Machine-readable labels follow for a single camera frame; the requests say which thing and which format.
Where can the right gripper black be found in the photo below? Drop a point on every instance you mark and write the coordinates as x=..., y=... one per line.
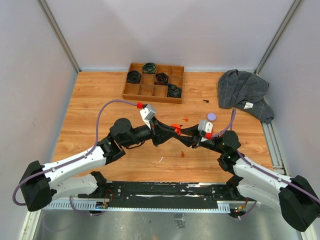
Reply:
x=192, y=131

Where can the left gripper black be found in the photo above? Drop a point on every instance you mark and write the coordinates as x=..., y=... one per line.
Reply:
x=157, y=129

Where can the orange earbud charging case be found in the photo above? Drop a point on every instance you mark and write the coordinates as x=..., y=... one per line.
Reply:
x=177, y=128

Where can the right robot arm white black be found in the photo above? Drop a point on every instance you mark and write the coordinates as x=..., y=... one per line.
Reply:
x=293, y=197

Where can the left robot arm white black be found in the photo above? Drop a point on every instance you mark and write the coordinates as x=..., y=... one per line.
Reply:
x=39, y=182

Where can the lilac earbud charging case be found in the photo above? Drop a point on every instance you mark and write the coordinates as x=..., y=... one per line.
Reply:
x=211, y=117

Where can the rolled dark belt centre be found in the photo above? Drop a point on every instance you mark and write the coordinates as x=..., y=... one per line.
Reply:
x=161, y=79

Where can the rolled dark belt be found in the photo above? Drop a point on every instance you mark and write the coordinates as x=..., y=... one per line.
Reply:
x=133, y=77
x=161, y=79

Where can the wooden compartment tray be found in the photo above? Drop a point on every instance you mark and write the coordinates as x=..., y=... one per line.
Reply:
x=147, y=91

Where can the rolled dark belt left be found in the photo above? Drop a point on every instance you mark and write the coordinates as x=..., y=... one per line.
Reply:
x=133, y=77

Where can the rolled green belt top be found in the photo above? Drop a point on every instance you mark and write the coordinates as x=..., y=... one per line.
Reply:
x=149, y=68

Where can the grey checked cloth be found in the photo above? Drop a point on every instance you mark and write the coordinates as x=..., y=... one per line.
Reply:
x=245, y=91

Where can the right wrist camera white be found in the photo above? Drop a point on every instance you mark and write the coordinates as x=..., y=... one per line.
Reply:
x=205, y=126

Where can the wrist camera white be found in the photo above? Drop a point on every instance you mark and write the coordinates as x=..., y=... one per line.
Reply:
x=147, y=114
x=205, y=126

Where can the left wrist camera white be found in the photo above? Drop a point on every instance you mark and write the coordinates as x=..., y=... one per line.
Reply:
x=147, y=114

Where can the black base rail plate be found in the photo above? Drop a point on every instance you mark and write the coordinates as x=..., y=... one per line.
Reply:
x=164, y=195

